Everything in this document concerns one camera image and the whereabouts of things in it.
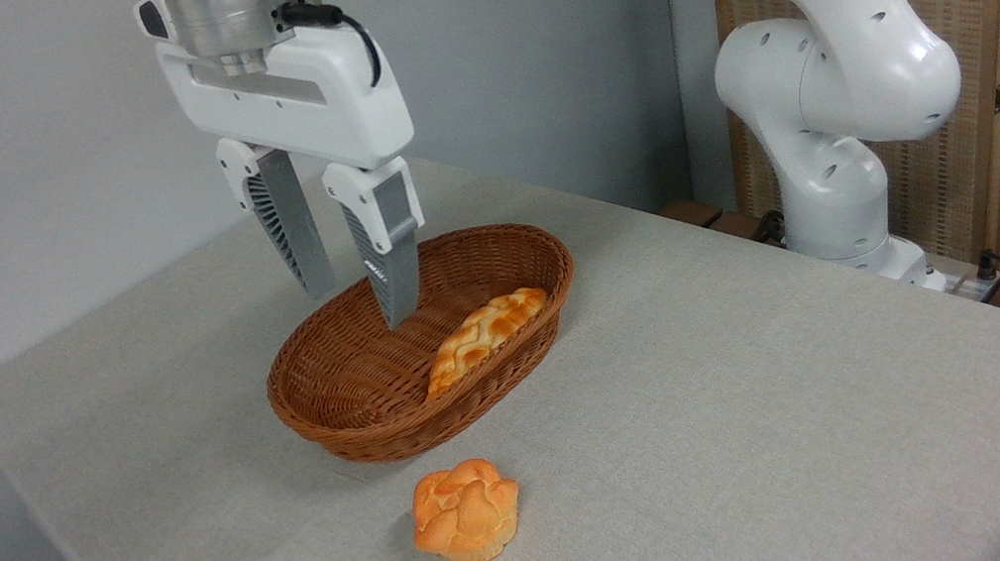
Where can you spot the grey tablecloth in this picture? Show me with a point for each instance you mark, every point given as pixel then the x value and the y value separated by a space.
pixel 737 444

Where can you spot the brown wicker basket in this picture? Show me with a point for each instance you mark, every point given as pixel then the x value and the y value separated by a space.
pixel 345 375

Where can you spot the round orange bread roll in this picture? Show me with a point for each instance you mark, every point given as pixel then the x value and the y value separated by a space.
pixel 467 514

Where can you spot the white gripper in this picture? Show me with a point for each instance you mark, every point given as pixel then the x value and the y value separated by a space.
pixel 330 97

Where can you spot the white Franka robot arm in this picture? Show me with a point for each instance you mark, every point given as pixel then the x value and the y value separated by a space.
pixel 837 66

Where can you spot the black connector at robot base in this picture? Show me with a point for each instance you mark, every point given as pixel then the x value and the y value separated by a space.
pixel 768 227

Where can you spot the long braided bread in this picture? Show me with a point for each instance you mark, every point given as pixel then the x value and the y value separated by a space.
pixel 483 328

